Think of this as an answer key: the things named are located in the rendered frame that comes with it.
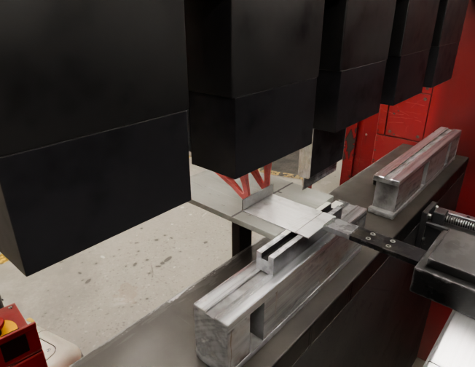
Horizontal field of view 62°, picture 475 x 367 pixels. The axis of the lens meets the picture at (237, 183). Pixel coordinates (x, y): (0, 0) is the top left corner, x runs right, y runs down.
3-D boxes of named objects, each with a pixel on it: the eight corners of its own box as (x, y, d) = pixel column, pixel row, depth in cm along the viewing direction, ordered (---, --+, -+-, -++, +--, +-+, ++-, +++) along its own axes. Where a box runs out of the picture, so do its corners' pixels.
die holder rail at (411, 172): (434, 154, 126) (441, 126, 122) (454, 159, 123) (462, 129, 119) (367, 211, 92) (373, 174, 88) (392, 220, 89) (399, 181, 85)
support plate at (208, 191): (226, 164, 88) (226, 161, 87) (333, 200, 72) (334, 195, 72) (163, 191, 76) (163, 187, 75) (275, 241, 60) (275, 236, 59)
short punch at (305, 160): (330, 168, 66) (336, 113, 62) (341, 172, 65) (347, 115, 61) (296, 188, 59) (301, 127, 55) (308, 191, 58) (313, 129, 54)
